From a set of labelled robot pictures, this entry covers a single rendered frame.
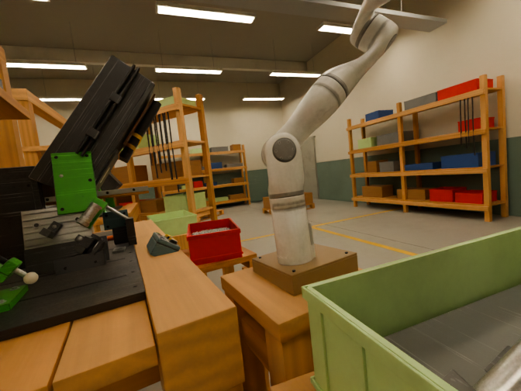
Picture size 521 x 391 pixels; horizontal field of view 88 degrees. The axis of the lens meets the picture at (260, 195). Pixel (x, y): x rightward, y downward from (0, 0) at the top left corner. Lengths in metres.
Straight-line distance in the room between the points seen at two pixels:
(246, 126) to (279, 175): 10.17
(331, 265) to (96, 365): 0.50
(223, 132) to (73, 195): 9.57
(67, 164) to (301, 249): 0.82
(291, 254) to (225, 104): 10.19
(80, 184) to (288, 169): 0.72
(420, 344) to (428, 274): 0.12
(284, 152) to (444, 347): 0.47
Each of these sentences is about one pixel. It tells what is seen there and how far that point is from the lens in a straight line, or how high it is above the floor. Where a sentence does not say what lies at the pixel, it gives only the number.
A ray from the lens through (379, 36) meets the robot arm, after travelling 0.87.
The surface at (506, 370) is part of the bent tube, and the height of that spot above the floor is 0.97.
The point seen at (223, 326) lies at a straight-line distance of 0.54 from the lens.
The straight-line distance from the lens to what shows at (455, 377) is 0.29.
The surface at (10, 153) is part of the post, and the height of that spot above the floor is 1.37.
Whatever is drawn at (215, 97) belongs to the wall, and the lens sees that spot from 10.73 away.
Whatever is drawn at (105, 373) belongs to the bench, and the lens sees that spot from 0.53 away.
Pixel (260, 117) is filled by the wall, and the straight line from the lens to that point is 11.10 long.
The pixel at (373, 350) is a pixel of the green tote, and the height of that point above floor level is 0.95.
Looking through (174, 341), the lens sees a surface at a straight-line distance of 0.52.
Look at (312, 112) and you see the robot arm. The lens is 0.74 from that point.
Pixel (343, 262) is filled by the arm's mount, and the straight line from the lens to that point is 0.73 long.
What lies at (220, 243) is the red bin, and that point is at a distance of 1.10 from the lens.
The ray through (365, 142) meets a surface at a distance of 6.87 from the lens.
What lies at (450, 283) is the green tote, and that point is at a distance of 0.63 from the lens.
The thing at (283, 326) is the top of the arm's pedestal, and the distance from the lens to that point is 0.57.
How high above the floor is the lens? 1.14
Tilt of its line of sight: 5 degrees down
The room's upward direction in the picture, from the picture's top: 6 degrees counter-clockwise
